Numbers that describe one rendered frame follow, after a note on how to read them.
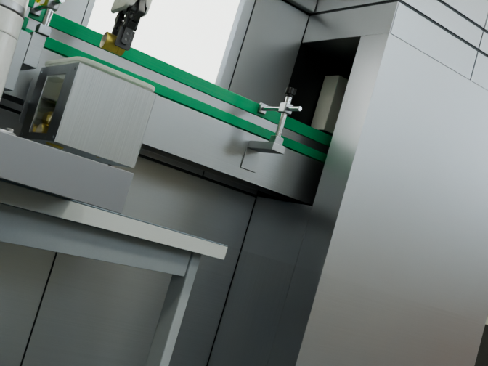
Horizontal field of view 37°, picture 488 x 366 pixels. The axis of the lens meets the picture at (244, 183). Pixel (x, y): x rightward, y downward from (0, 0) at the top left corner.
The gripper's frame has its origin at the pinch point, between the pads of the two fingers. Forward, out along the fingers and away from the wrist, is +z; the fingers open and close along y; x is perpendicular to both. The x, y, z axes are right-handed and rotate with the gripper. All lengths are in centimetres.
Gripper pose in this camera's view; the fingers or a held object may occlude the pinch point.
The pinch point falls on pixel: (120, 39)
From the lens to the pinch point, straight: 151.5
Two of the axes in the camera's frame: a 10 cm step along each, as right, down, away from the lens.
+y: 4.9, 0.7, -8.7
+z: -3.0, 9.5, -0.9
